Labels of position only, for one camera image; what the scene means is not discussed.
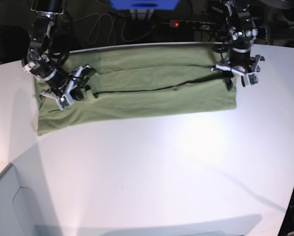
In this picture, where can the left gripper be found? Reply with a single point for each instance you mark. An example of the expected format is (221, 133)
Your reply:
(239, 62)

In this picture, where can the blue box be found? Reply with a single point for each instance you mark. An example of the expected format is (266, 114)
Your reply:
(144, 4)

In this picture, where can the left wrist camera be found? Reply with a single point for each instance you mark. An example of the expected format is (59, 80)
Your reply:
(251, 79)

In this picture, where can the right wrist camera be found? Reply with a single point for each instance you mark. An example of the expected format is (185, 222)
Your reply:
(64, 101)

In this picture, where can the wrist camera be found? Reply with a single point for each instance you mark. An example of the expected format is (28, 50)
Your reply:
(251, 79)
(64, 101)

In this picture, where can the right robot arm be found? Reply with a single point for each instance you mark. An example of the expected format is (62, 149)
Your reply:
(46, 65)

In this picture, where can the black power strip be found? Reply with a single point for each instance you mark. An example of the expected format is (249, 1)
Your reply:
(195, 25)

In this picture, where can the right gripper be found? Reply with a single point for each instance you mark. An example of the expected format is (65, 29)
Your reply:
(75, 84)

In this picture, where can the green T-shirt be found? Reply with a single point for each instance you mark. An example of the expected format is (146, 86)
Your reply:
(141, 82)

